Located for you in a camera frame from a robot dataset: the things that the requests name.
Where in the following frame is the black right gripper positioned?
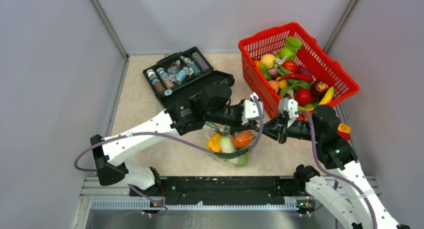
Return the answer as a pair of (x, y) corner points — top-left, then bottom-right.
(256, 110), (321, 144)

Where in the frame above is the orange pumpkin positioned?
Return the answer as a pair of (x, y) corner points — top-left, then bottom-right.
(231, 130), (254, 149)

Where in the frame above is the clear zip top bag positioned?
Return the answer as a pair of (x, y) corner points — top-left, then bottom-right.
(203, 122), (258, 168)

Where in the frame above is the white radish with leaves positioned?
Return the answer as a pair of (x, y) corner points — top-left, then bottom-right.
(204, 122), (256, 154)

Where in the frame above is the yellow bell pepper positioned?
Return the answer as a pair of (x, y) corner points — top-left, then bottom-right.
(206, 133), (222, 153)

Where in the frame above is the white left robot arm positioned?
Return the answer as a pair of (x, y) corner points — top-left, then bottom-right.
(91, 82), (264, 196)

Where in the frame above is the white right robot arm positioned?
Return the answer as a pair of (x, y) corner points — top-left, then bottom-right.
(275, 99), (409, 229)

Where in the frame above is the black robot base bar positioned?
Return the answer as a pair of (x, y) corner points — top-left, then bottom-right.
(142, 176), (315, 207)

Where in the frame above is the orange mango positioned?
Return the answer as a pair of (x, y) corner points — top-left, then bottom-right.
(253, 60), (272, 81)

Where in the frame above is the red chili pepper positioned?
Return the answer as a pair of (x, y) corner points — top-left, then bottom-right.
(277, 73), (314, 83)

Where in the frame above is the red apple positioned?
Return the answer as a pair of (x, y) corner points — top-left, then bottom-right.
(310, 80), (330, 97)

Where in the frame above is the yellow banana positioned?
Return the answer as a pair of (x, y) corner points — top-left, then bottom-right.
(317, 86), (335, 106)

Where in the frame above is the yellow lemon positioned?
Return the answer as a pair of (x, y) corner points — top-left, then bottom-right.
(260, 53), (277, 70)

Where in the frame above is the red tomato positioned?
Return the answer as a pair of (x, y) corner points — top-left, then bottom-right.
(282, 61), (298, 73)

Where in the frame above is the black poker chip case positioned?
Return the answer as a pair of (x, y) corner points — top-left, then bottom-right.
(142, 46), (235, 109)

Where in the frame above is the red yellow emergency button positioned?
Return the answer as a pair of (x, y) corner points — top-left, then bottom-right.
(338, 123), (352, 141)

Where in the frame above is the red plastic basket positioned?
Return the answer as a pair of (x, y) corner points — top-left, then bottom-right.
(238, 22), (360, 118)

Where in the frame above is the light green pepper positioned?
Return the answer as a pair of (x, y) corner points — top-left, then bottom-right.
(279, 36), (302, 61)

